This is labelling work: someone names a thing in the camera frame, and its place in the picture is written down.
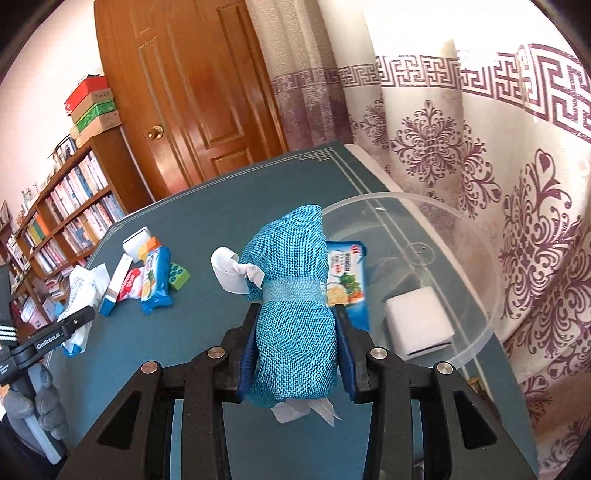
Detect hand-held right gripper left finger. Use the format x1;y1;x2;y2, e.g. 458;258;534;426
55;302;262;480

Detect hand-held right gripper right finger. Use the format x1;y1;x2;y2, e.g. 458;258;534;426
335;305;539;480

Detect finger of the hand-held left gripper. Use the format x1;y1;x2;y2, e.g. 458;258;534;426
55;305;96;344

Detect white medicine box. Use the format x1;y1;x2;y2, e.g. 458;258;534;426
98;254;134;317

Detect teal towel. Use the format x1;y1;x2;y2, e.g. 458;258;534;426
211;203;342;428

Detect blue cracker packet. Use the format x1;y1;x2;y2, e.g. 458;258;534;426
140;247;174;315
325;240;370;330

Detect white square box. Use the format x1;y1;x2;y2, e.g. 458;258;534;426
385;286;455;361

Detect green dotted toy block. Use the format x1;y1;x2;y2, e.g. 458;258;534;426
167;262;191;291

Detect clear plastic basin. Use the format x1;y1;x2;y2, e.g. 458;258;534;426
321;191;502;370

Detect red snack packet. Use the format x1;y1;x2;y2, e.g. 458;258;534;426
115;268;145;302

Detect small white box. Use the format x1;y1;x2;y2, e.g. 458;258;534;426
122;226;153;259

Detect orange toy block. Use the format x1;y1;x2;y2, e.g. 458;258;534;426
139;236;162;261

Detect rows of books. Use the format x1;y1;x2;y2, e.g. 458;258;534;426
0;138;125;324

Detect wooden bookshelf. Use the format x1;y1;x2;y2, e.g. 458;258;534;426
0;124;155;333

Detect red box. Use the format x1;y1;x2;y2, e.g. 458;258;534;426
64;75;110;116

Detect white purple patterned curtain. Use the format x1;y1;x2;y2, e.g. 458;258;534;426
344;0;591;480

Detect brown wooden door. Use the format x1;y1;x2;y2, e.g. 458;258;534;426
95;0;289;201

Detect sheer purple patterned curtain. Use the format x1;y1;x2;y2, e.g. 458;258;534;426
245;0;354;153

